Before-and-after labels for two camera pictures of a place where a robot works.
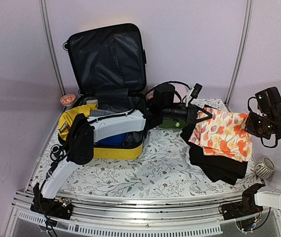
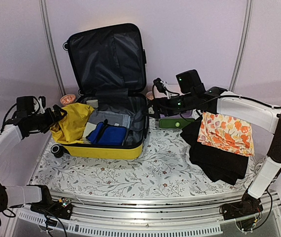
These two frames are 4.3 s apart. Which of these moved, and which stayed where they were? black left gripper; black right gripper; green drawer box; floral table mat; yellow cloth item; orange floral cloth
Moved: yellow cloth item; black left gripper; black right gripper; orange floral cloth
Stayed: floral table mat; green drawer box
